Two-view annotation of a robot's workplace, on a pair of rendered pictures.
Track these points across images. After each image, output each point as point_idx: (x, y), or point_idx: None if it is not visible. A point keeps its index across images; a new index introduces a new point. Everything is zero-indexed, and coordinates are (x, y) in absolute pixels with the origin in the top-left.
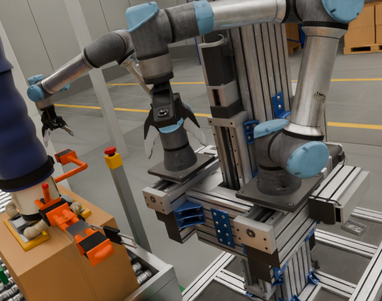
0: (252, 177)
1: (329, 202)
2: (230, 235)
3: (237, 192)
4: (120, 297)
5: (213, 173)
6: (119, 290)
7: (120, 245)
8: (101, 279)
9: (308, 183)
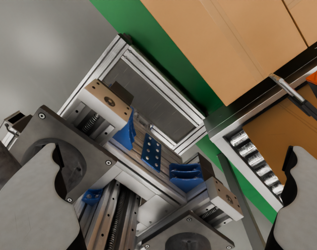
0: (100, 197)
1: (15, 130)
2: (146, 141)
3: (113, 162)
4: (262, 118)
5: (150, 222)
6: (264, 122)
7: (268, 156)
8: (287, 126)
9: (19, 151)
